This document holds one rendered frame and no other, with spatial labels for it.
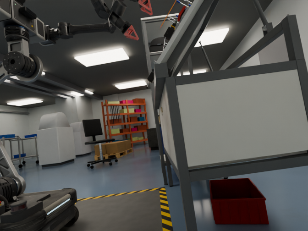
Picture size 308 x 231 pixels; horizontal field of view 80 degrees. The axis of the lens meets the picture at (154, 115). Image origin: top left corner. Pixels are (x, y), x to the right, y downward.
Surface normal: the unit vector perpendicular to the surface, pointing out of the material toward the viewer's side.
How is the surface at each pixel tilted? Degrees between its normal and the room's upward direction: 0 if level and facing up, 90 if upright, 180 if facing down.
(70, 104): 90
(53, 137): 90
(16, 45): 90
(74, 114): 90
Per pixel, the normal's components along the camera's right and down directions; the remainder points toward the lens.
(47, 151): -0.16, -0.06
